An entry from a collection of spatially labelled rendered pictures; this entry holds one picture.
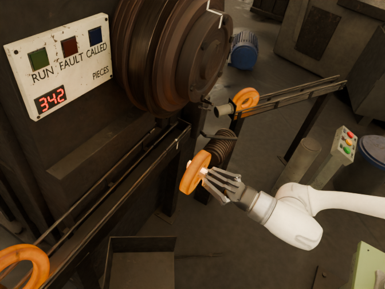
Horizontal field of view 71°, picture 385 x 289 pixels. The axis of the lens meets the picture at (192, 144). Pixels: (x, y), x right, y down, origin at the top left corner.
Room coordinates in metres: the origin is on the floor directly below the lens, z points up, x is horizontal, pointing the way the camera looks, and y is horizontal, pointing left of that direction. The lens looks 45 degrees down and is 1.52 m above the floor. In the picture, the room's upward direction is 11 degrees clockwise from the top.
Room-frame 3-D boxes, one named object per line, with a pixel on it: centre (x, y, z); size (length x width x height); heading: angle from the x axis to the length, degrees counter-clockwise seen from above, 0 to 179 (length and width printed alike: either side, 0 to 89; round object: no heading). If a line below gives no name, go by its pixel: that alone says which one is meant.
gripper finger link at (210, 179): (0.52, -0.11, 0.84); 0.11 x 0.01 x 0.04; 69
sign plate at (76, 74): (0.55, 0.33, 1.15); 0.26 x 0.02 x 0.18; 158
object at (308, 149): (1.20, -0.68, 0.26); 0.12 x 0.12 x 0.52
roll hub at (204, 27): (0.79, 0.01, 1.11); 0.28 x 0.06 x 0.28; 158
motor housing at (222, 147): (1.08, -0.15, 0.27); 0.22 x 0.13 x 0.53; 158
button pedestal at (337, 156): (1.18, -0.84, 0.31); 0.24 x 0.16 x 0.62; 158
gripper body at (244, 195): (0.51, -0.18, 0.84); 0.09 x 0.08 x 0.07; 68
